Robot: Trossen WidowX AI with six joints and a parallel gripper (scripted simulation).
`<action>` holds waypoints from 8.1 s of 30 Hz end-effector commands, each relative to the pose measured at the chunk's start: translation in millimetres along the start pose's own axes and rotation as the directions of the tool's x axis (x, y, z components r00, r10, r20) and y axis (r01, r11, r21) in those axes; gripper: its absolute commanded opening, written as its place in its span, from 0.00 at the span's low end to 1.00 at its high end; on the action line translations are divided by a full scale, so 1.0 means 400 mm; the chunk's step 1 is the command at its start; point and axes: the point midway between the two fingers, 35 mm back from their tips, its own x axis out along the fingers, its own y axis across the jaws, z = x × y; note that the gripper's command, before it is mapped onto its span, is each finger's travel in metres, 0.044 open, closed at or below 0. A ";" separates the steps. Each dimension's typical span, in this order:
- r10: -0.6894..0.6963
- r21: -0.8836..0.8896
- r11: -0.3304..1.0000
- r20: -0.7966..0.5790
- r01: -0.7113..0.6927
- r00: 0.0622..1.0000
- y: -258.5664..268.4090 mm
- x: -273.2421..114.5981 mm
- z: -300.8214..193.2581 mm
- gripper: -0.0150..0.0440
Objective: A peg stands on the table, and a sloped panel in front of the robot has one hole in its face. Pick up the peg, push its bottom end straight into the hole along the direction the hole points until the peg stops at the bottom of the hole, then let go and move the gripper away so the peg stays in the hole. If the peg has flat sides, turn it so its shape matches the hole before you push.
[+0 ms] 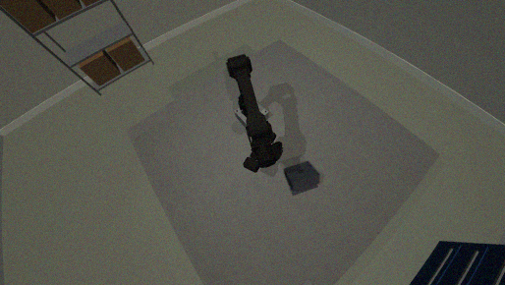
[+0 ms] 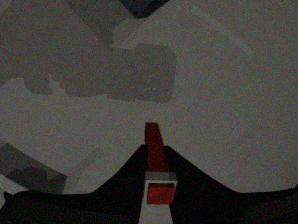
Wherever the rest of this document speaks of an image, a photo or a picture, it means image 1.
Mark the grey sloped panel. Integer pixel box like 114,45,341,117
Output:
284,161,320,196

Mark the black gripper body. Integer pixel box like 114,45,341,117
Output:
243,133,276,173

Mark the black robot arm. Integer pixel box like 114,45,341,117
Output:
226,54,283,168

